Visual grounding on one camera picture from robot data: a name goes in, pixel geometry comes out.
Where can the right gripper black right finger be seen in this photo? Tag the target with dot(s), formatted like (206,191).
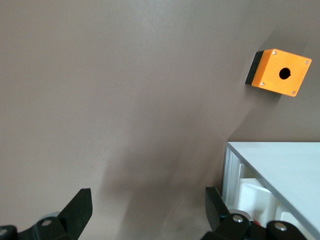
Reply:
(217,212)

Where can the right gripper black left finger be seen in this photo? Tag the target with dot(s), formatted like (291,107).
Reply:
(77,210)

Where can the white plastic drawer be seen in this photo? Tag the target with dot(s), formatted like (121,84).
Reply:
(250,195)

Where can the red push button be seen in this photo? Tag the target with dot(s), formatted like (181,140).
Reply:
(255,222)

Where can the white drawer cabinet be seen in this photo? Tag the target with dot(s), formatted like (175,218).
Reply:
(287,162)

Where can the brown table cover sheet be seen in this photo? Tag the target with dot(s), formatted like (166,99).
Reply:
(100,100)

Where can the orange button enclosure box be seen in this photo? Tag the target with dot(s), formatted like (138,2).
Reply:
(270,67)

